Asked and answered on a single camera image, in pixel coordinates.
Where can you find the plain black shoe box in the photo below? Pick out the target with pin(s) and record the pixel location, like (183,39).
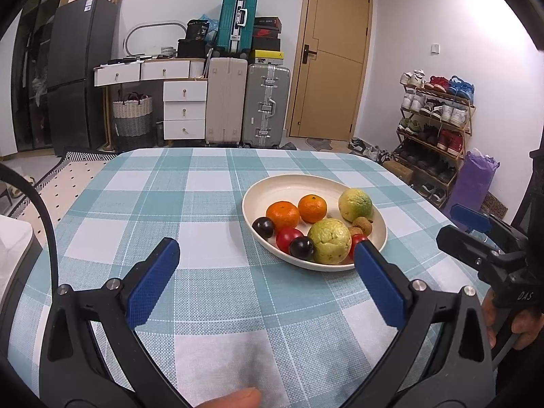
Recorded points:
(266,43)

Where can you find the brown longan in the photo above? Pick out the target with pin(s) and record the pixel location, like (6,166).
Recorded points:
(362,225)

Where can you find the person's right hand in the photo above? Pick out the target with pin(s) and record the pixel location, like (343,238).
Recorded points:
(492,323)

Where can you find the tan wooden door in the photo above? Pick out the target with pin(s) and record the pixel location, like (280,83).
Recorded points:
(333,51)

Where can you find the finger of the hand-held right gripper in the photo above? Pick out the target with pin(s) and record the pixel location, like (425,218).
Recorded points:
(467,214)
(461,242)

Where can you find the black bag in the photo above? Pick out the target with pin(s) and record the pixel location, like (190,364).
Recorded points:
(196,30)

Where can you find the red and black shoe box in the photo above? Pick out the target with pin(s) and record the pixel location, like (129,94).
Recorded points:
(267,32)

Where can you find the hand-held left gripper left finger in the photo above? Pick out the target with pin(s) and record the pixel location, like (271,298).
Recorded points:
(151,282)

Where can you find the purple bag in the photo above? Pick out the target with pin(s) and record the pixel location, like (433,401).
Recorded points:
(471,187)

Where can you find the patterned brown box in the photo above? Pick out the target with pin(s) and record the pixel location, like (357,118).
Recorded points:
(495,204)

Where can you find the silver suitcase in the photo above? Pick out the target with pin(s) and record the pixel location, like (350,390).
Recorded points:
(265,104)

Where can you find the oval mirror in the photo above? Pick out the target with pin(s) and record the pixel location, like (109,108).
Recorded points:
(136,29)

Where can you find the dark glass-door cabinet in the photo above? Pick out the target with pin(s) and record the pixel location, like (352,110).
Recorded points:
(32,63)

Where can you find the dark purple plum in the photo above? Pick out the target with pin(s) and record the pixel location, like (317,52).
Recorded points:
(263,227)
(301,247)

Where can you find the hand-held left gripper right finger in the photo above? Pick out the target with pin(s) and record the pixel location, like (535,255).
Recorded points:
(380,284)

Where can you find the beige slippers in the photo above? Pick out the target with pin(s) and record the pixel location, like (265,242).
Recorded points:
(19,187)

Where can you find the teal suitcase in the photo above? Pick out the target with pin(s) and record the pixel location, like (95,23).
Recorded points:
(236,19)

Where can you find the small orange mandarin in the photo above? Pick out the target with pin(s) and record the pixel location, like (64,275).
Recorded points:
(312,208)

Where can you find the yellow and white shoe box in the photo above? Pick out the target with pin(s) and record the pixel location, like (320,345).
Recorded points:
(267,58)

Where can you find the person's left hand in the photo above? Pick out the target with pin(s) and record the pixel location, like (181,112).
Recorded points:
(236,399)

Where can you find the small cardboard box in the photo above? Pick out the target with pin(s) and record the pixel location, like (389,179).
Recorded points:
(398,171)

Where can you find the beige suitcase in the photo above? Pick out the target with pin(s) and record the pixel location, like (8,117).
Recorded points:
(226,100)

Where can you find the blue plastic bag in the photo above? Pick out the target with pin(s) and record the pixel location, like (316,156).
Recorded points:
(212,29)

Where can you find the dark grey refrigerator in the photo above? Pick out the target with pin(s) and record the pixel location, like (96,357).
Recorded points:
(80,76)

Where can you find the yellow-green guava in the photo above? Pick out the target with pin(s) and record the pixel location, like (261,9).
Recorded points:
(330,241)
(356,205)

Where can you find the red tomato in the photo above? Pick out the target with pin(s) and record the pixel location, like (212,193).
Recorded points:
(357,239)
(289,237)

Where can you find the wooden shoe rack with shoes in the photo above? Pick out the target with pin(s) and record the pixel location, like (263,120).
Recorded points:
(437,110)

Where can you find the black case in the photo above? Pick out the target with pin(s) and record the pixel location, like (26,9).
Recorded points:
(191,49)

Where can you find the pile of loose shoes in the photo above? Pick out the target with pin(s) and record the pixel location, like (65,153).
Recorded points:
(369,148)

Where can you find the woven laundry basket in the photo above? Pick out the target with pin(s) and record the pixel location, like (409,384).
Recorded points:
(132,123)

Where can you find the cream round plate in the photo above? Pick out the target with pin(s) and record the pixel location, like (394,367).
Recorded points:
(263,195)

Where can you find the white plastic stool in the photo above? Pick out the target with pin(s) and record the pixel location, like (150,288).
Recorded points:
(17,255)

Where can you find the dotted white rug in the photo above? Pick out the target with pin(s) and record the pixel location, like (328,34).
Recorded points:
(72,178)

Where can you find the large orange mandarin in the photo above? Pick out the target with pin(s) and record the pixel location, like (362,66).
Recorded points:
(282,214)

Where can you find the white desk with drawers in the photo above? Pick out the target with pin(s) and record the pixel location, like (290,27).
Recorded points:
(185,110)

